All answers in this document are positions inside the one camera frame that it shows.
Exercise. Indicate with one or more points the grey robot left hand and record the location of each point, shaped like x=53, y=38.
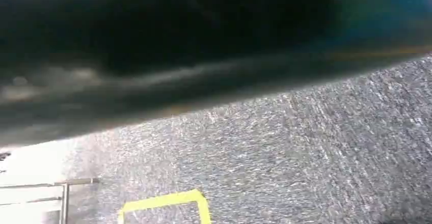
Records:
x=135, y=30

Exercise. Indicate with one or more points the steel bench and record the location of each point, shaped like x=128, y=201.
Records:
x=77, y=181

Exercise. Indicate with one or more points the yellow floor tape corner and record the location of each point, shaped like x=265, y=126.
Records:
x=162, y=200

